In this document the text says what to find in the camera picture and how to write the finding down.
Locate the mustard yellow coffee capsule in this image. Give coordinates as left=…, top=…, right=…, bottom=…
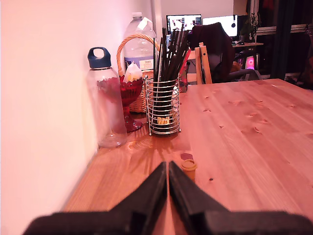
left=181, top=159, right=198, bottom=182

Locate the clear bottle with blue cap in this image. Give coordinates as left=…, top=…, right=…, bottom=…
left=87, top=47, right=128, bottom=148

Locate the red glass goblet bowl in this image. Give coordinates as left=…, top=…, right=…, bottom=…
left=119, top=74, right=145, bottom=133

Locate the white paper pouch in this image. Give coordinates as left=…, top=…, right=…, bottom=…
left=123, top=62, right=143, bottom=83

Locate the light wooden chair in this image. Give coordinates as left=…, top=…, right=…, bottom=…
left=186, top=42, right=213, bottom=85

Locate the black chopstick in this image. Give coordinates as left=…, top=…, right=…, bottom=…
left=153, top=37, right=157, bottom=81
left=162, top=27, right=167, bottom=74

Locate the computer tower with pink light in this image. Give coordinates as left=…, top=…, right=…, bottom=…
left=246, top=55, right=257, bottom=70

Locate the large clear water bottle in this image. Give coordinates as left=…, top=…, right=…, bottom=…
left=123, top=12, right=157, bottom=71

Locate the wooden computer desk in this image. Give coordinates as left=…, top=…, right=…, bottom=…
left=231, top=42, right=265, bottom=61

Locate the monitor showing white page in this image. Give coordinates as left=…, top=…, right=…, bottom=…
left=202, top=15, right=238, bottom=37

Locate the monitor showing dark windows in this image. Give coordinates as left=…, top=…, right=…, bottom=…
left=166, top=14, right=202, bottom=32

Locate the green potted plant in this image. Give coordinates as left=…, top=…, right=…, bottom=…
left=241, top=11, right=262, bottom=43

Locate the dark green curtain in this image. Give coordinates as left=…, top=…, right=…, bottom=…
left=270, top=0, right=293, bottom=80

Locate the wicker basket with handle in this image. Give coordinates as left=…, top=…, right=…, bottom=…
left=116, top=33, right=162, bottom=114

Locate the metal wire utensil rack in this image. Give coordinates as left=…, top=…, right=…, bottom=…
left=144, top=74, right=182, bottom=137

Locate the red utensil handle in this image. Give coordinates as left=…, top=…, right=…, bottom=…
left=180, top=48, right=192, bottom=74

